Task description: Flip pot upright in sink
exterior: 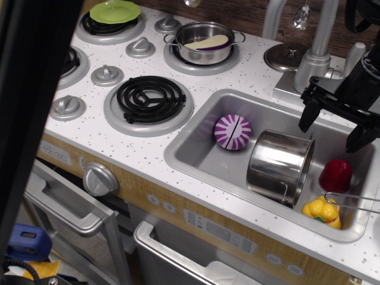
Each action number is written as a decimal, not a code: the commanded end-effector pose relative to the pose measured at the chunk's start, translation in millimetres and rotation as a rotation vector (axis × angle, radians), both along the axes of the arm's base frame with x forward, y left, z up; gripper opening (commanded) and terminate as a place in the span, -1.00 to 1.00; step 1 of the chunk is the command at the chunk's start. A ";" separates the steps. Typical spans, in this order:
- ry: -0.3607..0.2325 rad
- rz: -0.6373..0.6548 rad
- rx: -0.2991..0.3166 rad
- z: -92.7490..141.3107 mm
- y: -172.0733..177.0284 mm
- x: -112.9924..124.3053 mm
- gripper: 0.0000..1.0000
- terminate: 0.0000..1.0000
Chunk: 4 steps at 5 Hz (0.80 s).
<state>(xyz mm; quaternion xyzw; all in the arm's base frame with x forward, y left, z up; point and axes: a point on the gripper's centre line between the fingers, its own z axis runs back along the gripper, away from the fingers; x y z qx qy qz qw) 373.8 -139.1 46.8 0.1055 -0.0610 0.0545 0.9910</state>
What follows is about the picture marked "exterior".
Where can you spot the black back left coil burner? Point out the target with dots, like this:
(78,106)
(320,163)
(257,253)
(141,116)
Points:
(96,28)

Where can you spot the yellow toy bell pepper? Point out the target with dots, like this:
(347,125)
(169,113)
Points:
(321,210)

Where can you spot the grey toy sink basin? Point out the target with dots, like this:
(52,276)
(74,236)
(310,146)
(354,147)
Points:
(195,152)

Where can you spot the silver stove knob top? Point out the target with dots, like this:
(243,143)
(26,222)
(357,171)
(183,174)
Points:
(167,25)

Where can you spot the silver dishwasher door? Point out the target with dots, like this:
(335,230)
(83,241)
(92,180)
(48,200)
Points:
(163,265)

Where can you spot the large silver oven dial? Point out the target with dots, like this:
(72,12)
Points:
(98,180)

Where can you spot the silver stove knob lower middle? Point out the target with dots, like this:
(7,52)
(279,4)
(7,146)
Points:
(107,76)

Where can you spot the silver stove knob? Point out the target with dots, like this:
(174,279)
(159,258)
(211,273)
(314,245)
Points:
(67,108)
(107,76)
(167,25)
(140,49)

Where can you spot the steel pot lid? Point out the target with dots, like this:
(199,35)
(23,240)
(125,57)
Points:
(284,57)

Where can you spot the green plastic plate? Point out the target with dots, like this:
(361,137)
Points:
(115,12)

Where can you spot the silver faucet lever handle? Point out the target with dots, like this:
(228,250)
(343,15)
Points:
(353,57)

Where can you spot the tipped stainless steel pot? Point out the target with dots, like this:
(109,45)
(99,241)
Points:
(278,166)

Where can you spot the black front coil burner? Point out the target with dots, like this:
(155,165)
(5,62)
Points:
(150,99)

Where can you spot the blue clamp tool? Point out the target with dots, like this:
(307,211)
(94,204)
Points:
(28,243)

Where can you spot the toy eggplant slice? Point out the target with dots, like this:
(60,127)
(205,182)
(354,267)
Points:
(211,43)

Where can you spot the red toy pepper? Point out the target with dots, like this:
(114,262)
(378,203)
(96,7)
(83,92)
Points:
(336,176)

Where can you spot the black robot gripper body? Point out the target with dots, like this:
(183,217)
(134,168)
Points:
(352,97)

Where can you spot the silver toy faucet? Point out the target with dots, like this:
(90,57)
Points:
(315,62)

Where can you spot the silver stove knob front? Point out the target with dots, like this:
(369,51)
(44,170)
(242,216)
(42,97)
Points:
(67,108)

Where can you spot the silver stove knob upper middle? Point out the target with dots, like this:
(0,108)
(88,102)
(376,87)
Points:
(140,49)

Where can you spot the purple white striped toy onion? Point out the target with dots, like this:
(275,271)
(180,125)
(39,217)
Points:
(232,132)

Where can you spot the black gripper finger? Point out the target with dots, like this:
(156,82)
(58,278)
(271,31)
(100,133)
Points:
(360,137)
(309,115)

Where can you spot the silver oven door handle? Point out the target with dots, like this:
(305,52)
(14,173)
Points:
(72,206)

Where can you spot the clear crystal pendant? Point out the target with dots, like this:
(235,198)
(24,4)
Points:
(301,18)

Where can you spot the small steel pot on burner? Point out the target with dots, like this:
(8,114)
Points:
(200,30)

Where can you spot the black left edge coil burner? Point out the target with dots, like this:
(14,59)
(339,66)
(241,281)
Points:
(71,63)

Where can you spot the metal wire utensil handle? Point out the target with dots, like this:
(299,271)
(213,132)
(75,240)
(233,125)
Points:
(354,202)

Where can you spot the black foreground post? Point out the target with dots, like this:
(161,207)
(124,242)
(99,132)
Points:
(35,37)

